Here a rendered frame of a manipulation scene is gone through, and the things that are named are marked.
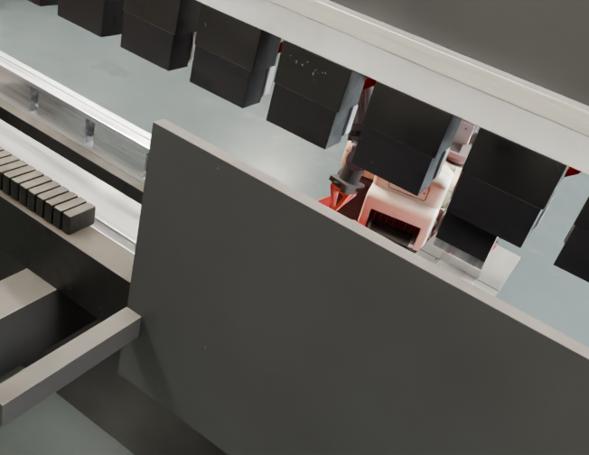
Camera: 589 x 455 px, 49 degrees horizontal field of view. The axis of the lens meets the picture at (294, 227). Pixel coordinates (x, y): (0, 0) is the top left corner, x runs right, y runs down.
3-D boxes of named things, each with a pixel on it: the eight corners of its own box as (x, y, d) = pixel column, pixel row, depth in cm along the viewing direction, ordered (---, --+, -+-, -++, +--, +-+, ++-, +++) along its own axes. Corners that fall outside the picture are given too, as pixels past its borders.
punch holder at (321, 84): (347, 140, 132) (371, 62, 123) (326, 151, 125) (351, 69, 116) (286, 110, 137) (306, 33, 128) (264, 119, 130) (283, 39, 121)
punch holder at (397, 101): (435, 183, 125) (468, 104, 116) (418, 197, 118) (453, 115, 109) (368, 151, 130) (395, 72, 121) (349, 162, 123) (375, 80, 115)
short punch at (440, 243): (482, 267, 122) (503, 226, 117) (479, 272, 120) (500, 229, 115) (434, 242, 125) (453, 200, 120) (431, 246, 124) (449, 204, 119)
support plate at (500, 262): (518, 260, 146) (520, 256, 146) (484, 312, 126) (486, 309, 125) (446, 223, 152) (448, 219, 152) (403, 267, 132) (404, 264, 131)
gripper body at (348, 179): (326, 180, 179) (338, 156, 176) (345, 180, 187) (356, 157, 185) (344, 191, 176) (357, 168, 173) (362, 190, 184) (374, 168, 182)
